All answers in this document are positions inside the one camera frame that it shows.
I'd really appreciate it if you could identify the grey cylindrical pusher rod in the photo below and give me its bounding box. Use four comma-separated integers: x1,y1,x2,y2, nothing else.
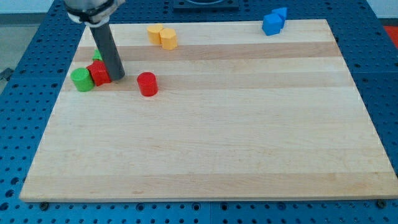
90,22,125,81

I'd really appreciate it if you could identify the red star block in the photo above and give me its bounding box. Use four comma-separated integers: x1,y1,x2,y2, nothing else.
87,60,111,86

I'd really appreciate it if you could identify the green block behind rod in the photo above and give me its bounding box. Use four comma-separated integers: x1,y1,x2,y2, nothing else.
92,49,103,61

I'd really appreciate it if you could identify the green cylinder block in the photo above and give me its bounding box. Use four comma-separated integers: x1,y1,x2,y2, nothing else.
70,68,95,92

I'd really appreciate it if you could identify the red cylinder block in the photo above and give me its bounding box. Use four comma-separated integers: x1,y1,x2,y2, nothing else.
137,72,159,96

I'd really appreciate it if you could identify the yellow cylinder block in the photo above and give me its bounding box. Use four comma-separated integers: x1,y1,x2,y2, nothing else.
147,24,164,45

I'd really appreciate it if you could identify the yellow hexagon block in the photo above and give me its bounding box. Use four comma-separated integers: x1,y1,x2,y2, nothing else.
160,28,178,50

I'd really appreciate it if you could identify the light wooden board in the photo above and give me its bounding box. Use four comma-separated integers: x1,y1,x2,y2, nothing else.
20,19,397,202

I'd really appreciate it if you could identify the blue cube block front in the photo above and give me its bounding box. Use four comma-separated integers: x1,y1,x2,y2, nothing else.
262,13,284,35

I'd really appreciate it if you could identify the blue block rear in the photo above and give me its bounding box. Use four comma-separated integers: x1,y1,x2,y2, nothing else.
272,7,288,29

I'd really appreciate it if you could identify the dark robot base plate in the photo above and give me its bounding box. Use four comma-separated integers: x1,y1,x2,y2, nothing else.
172,0,239,12

